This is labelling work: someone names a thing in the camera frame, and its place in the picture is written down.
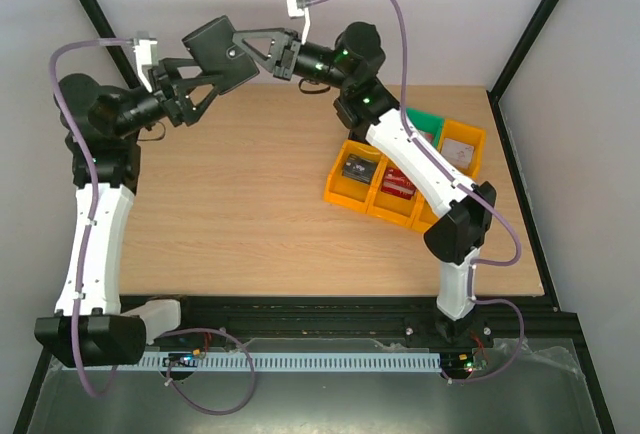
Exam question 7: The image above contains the right frame post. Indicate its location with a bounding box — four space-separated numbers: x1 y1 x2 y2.
488 0 560 104

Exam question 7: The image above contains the yellow bin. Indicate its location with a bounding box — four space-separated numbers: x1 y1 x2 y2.
437 119 486 179
411 193 439 234
323 140 382 213
366 156 418 228

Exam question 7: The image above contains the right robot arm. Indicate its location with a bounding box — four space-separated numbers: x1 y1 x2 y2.
232 21 496 346

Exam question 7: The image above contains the left frame post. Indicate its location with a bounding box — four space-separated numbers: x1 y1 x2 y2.
78 0 140 88

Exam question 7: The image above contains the green bin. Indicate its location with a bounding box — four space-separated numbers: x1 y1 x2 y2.
406 108 445 151

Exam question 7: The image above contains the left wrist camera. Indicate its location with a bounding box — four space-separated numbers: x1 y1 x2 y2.
133 31 159 93

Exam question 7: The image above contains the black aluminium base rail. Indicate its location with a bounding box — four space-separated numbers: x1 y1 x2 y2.
119 295 581 350

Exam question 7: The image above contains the yellow bin back right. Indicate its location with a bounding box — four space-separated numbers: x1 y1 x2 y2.
437 119 486 179

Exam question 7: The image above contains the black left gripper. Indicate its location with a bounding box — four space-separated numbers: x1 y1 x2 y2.
109 58 224 139

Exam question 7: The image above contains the frame post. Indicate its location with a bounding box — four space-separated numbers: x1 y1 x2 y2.
78 0 140 88
488 0 560 104

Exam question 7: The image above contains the purple cable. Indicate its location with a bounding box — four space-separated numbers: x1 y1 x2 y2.
48 37 139 399
308 0 526 388

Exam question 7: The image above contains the yellow bin front right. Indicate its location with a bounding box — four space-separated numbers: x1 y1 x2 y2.
411 193 439 234

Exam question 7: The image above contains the yellow bin front left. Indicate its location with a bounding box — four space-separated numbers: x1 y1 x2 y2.
323 140 382 213

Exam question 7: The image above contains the red VIP card stack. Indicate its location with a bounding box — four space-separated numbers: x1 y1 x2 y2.
380 167 416 200

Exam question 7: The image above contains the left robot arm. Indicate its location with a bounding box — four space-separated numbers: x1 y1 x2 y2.
34 58 215 368

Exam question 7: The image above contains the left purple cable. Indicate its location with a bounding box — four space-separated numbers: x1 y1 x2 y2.
48 37 139 399

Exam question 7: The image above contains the slotted cable duct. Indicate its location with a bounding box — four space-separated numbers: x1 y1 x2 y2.
135 352 441 373

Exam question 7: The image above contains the white red circle card stack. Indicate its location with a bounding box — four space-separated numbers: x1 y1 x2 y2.
419 130 437 146

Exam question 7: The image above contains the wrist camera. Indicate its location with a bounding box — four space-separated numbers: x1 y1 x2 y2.
133 31 159 93
285 0 311 45

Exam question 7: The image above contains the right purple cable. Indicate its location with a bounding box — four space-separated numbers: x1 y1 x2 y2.
308 0 526 388

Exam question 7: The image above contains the black leather card holder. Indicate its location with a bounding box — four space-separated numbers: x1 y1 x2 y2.
182 15 259 95

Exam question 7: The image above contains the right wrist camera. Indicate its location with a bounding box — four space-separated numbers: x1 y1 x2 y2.
285 0 311 45

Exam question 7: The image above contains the yellow bin front middle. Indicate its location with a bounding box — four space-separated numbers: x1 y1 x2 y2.
366 156 418 228

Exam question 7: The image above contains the white pink card stack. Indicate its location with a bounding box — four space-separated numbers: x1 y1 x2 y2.
440 138 475 170

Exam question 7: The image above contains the black VIP card stack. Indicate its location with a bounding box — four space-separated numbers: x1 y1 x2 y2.
342 154 378 185

